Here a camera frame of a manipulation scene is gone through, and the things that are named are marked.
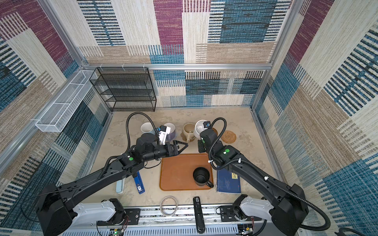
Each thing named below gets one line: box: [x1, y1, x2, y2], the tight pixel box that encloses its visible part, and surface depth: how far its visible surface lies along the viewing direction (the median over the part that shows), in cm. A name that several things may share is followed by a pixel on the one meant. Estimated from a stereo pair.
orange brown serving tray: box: [159, 153, 213, 191], surface depth 87 cm
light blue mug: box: [140, 121, 156, 136], surface depth 98 cm
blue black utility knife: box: [133, 170, 146, 195], surface depth 83 cm
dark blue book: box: [216, 169, 242, 195], surface depth 85 cm
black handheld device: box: [192, 196, 206, 235], surface depth 73 cm
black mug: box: [192, 167, 215, 189], surface depth 81 cm
